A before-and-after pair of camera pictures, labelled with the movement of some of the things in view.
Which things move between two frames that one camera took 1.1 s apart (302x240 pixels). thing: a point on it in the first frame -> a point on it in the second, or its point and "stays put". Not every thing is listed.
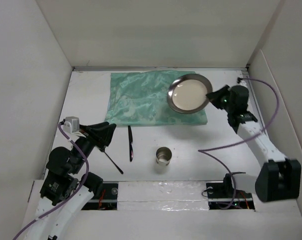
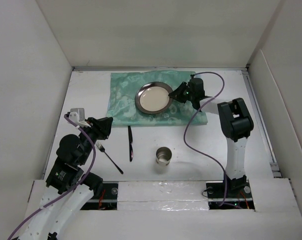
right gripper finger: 223,89 -> 183,87
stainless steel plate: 187,93 -> 153,98
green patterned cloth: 140,99 stays put
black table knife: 130,143 stays put
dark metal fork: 112,161 stays put
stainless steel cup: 163,155 stays put
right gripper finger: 220,98 -> 178,95
